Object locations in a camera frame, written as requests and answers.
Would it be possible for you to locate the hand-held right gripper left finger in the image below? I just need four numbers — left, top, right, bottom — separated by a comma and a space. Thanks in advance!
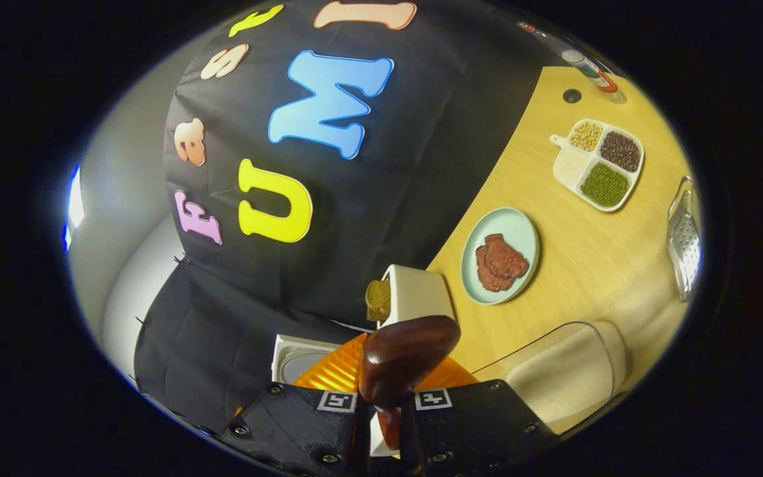
216, 333, 374, 477

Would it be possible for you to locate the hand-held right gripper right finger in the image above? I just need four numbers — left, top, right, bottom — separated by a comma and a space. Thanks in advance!
400, 356, 560, 477

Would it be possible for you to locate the white rice cooker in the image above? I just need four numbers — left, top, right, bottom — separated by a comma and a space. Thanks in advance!
270, 334, 401, 459

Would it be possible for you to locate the brown wooden spoon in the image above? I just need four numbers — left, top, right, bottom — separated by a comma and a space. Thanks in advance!
358, 315, 462, 451

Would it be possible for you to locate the clear box of rice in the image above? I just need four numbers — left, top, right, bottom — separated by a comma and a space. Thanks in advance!
471, 321, 629, 431

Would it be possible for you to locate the white toaster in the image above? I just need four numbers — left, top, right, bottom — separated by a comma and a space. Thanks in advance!
378, 264, 456, 330

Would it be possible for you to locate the brown toast slice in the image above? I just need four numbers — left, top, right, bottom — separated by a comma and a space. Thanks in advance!
365, 279, 392, 323

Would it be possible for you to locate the red meat slice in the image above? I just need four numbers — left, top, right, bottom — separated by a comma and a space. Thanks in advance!
475, 233, 530, 293

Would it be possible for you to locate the pale green plate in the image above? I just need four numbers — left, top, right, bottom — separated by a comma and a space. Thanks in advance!
460, 207, 541, 305

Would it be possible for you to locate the black backdrop cloth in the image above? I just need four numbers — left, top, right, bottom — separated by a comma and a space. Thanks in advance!
133, 0, 554, 431

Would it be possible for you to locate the pile of green mung beans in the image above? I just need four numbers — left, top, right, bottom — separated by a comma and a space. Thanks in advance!
580, 163, 630, 206

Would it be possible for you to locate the white divided dish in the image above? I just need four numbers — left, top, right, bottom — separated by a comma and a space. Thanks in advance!
549, 119, 646, 213

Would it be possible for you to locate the large ceiling light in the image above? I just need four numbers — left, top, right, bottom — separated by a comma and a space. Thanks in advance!
62, 162, 85, 252

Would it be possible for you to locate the pile of yellow soybeans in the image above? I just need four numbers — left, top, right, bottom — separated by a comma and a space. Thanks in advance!
568, 121, 603, 152

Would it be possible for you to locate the pile of dark red beans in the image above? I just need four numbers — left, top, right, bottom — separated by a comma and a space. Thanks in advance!
600, 131, 641, 172

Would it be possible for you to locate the clear plastic water bottle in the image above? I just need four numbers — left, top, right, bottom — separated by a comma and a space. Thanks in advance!
517, 20, 627, 105

